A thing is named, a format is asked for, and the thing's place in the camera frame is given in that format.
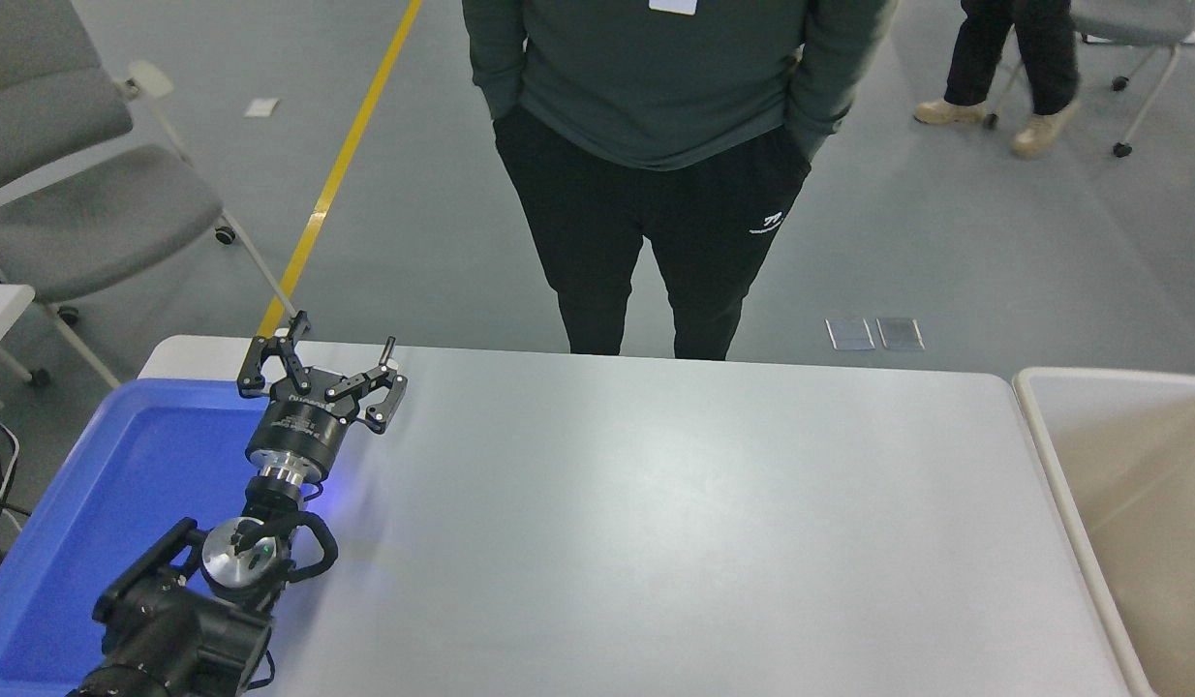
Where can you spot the white name tag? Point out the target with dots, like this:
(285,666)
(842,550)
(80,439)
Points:
(673,6)

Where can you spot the white paper scrap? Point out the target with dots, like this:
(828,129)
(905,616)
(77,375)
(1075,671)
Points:
(261,107)

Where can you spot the person facing the table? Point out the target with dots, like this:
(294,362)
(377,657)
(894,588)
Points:
(656,116)

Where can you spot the blue plastic tray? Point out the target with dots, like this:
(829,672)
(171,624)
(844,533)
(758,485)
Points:
(123,503)

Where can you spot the person in tan shoes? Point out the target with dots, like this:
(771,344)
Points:
(1043,48)

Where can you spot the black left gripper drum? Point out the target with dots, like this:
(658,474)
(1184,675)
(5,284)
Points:
(297,436)

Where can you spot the grey floor plate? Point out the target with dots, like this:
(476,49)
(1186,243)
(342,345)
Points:
(850,334)
(900,333)

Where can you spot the grey office chair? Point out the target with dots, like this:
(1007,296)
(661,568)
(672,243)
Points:
(84,213)

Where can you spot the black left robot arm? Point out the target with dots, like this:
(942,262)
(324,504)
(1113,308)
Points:
(171,634)

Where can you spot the large pale bin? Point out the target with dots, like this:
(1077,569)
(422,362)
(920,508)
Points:
(1140,503)

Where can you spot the grey wheeled chair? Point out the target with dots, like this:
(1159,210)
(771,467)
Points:
(1135,17)

